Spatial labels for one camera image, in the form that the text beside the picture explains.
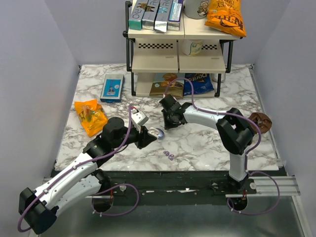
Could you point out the lavender earbud charging case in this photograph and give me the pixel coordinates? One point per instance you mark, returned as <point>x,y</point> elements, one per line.
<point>160,134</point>

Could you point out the blue razor box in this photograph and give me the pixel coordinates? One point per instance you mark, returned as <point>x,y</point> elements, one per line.
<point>112,88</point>

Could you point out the gold brown snack bag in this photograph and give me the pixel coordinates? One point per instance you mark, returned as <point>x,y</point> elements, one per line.
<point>163,80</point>

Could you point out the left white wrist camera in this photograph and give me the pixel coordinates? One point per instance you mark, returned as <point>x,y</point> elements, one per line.
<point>138,119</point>

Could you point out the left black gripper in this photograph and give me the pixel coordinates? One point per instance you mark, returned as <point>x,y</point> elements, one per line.
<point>144,138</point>

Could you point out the blue Doritos bag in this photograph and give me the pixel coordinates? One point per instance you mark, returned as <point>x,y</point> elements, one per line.
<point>201,82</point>

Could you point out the beige black shelf rack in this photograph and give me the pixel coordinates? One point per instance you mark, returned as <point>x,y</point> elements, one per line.
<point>148,53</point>

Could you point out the teal RiO box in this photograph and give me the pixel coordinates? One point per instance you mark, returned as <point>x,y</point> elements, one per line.
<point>136,16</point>

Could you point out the silver blue RiO box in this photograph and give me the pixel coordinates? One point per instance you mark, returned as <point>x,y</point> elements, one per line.
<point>162,16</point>

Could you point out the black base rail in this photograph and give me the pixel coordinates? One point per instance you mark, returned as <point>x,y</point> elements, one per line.
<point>125,188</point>

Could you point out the purple white box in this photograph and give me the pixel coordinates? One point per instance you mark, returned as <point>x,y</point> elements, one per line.
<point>174,20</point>

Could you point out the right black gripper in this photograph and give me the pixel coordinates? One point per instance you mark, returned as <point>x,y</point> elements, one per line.
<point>167,124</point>

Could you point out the orange candy bag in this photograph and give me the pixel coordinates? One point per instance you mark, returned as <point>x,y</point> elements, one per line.
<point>91,115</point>

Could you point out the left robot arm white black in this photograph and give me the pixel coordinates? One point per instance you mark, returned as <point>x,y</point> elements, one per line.
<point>83,177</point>

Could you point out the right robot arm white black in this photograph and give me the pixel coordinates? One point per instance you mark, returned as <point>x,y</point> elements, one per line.
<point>234,130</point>

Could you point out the white yogurt cup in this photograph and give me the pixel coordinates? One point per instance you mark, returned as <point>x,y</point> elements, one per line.
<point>192,47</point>

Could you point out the orange chips bag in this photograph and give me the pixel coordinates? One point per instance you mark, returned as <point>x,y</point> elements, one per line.
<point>226,16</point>

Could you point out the grey printed mug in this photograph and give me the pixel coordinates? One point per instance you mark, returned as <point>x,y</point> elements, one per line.
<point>196,9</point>

